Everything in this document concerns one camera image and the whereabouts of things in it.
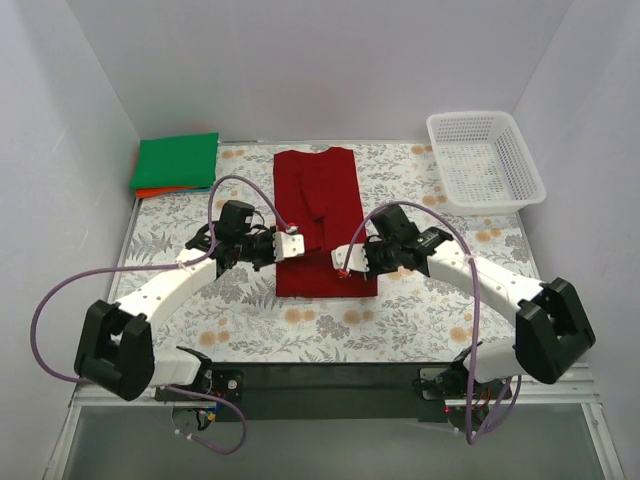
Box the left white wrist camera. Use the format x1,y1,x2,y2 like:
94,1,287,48
273,231,305,263

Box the orange folded t-shirt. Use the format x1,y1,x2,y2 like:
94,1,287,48
135,187,190,199

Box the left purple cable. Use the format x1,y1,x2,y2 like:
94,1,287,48
29,175,301,455

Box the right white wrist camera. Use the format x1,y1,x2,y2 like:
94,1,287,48
331,243,369,278

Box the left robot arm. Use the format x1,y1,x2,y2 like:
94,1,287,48
74,201,295,401

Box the red t-shirt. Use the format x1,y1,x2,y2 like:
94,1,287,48
273,147,378,299

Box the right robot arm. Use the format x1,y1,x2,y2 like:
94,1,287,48
364,205,596,389

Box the floral patterned table mat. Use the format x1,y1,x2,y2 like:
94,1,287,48
124,143,540,362

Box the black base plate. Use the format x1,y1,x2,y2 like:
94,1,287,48
153,362,513,424

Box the aluminium rail frame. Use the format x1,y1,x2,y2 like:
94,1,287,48
45,365,624,479

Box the teal folded t-shirt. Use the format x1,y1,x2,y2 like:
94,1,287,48
179,186,211,193

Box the green folded t-shirt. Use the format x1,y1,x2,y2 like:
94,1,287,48
129,132,219,190

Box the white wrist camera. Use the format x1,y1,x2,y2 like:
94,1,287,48
331,243,369,278
273,231,305,263

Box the white plastic basket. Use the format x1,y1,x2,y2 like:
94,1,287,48
426,111,546,216

